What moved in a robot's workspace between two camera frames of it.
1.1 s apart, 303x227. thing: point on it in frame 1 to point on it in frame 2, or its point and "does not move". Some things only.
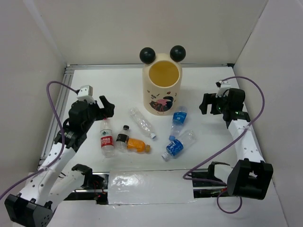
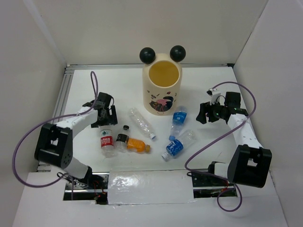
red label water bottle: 106,139 does not move
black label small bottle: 122,139 does not move
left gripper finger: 105,103 to 95,125
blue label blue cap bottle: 179,117 does not move
